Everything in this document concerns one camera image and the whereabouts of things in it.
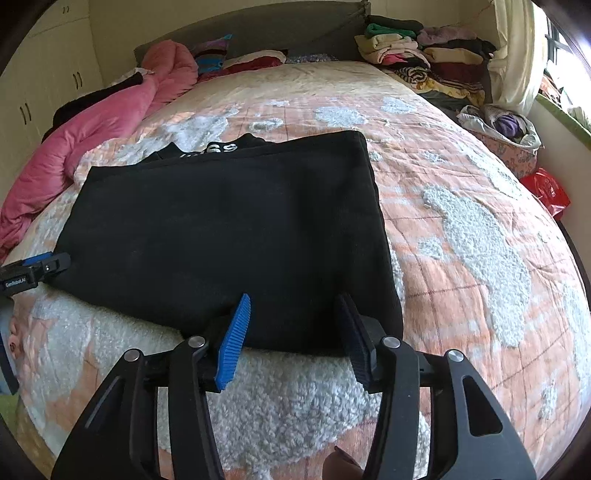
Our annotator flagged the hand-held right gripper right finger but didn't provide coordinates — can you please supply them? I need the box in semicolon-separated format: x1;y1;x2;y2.
335;293;537;480

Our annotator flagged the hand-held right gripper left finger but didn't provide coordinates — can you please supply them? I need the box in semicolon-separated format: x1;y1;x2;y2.
51;293;252;480

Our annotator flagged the black printed sweater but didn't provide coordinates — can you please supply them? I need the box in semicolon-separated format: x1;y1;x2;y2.
44;130;404;358

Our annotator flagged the floral basket of clothes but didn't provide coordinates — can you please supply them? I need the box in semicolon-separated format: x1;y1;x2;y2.
457;104;543;178

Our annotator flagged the pile of folded clothes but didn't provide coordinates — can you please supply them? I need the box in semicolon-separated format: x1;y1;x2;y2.
353;15;497;109

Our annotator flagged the person's left hand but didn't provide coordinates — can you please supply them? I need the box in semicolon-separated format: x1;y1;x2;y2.
6;318;23;363

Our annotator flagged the person's right hand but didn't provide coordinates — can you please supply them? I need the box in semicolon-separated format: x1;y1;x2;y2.
322;444;366;480

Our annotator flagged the peach floral bed blanket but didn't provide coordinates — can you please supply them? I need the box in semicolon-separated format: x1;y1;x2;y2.
0;60;591;480

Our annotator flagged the pink quilt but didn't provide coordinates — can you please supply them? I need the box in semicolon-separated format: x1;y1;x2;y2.
0;39;199;261

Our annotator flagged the black cloth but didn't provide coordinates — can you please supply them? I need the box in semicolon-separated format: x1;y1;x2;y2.
52;71;144;130

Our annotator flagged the cream wardrobe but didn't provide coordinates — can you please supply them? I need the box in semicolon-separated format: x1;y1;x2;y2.
0;0;105;153

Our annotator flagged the red plastic bag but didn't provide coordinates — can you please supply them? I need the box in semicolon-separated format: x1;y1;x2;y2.
522;167;571;221

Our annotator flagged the purple blue striped cloth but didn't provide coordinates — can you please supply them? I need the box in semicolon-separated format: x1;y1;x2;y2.
191;33;234;71

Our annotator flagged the red and white cloth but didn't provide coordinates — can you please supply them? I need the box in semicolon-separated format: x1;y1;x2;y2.
198;50;287;81

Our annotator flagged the blue patterned cloth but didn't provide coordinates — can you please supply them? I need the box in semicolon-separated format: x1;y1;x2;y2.
286;52;339;65

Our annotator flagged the green window sill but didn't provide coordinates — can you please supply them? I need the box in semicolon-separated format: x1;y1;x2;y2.
536;95;591;148

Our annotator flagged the grey bed headboard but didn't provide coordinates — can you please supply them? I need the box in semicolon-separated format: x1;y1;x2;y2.
134;0;372;63

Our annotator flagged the cream curtain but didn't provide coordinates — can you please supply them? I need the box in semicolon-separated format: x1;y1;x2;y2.
487;0;550;116

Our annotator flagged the window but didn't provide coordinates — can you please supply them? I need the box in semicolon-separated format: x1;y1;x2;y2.
540;9;591;134

